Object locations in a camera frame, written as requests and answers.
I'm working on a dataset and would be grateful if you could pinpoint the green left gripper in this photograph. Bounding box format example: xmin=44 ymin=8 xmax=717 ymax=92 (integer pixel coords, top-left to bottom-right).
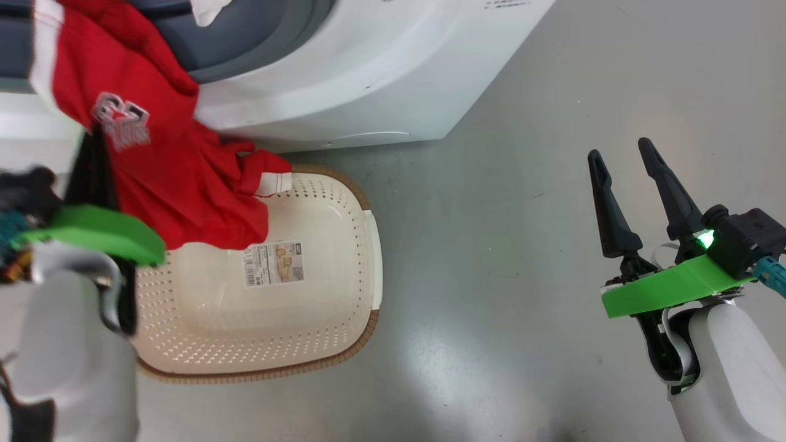
xmin=20 ymin=128 xmax=168 ymax=267

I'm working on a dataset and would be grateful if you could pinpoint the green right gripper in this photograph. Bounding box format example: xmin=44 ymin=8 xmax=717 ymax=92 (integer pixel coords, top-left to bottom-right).
xmin=587 ymin=137 xmax=757 ymax=320

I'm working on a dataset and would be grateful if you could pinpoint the red and white jersey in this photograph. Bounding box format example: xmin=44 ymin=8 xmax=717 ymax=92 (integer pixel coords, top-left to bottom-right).
xmin=28 ymin=0 xmax=293 ymax=252

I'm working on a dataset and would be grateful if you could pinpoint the white garment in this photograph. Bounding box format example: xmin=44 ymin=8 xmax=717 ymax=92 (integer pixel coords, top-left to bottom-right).
xmin=190 ymin=0 xmax=235 ymax=28

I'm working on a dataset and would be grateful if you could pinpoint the paper basket label sticker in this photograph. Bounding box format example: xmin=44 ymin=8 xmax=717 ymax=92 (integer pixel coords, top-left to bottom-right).
xmin=243 ymin=241 xmax=305 ymax=288

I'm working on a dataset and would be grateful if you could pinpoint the grey rubber door gasket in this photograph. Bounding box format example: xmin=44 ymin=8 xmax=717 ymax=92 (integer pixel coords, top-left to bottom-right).
xmin=0 ymin=0 xmax=340 ymax=85

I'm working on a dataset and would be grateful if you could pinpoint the cream perforated laundry basket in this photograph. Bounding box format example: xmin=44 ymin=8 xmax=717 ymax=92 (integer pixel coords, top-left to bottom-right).
xmin=131 ymin=164 xmax=384 ymax=385

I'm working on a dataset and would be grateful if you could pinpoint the white front-load washing machine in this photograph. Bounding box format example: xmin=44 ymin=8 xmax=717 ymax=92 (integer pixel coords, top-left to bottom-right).
xmin=0 ymin=0 xmax=557 ymax=155

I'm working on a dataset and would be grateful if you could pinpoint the teal left camera connector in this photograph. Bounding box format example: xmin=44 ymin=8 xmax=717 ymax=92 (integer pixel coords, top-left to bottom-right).
xmin=0 ymin=210 xmax=29 ymax=247

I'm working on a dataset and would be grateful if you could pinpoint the teal camera connector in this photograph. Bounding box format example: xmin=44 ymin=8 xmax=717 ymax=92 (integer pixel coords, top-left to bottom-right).
xmin=753 ymin=256 xmax=786 ymax=300
xmin=0 ymin=210 xmax=29 ymax=247

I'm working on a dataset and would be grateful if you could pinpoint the teal right camera connector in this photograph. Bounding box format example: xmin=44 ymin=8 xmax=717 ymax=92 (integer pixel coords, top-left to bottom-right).
xmin=753 ymin=256 xmax=786 ymax=300

